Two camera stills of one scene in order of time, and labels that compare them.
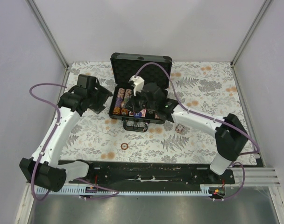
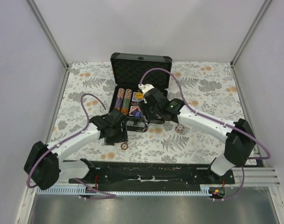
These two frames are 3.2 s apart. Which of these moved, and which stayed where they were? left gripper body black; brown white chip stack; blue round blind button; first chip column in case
Moved: left gripper body black
Stayed: first chip column in case; brown white chip stack; blue round blind button
